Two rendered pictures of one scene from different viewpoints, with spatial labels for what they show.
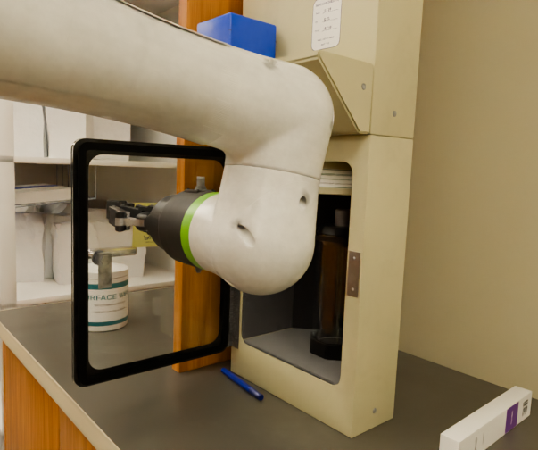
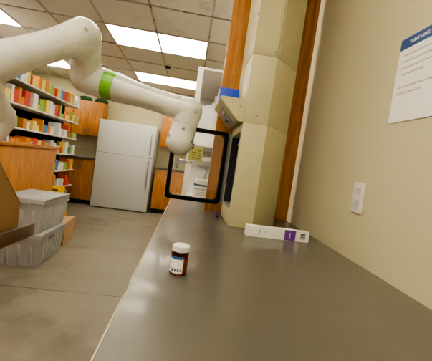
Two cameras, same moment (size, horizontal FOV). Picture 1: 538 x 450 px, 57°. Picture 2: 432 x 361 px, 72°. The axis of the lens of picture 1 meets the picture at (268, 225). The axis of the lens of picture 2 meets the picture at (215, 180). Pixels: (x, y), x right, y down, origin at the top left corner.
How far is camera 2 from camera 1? 93 cm
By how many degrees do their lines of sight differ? 35
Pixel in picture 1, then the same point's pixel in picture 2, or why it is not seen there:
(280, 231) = (175, 135)
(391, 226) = (253, 155)
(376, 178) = (246, 137)
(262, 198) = (173, 127)
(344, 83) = (231, 104)
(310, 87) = (188, 102)
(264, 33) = (233, 92)
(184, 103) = (155, 104)
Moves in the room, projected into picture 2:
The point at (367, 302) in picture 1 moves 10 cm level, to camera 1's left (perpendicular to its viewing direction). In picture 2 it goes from (238, 179) to (220, 175)
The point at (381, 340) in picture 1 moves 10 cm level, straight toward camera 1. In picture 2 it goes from (246, 195) to (229, 195)
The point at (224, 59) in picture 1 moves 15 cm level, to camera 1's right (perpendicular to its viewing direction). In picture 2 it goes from (165, 96) to (194, 95)
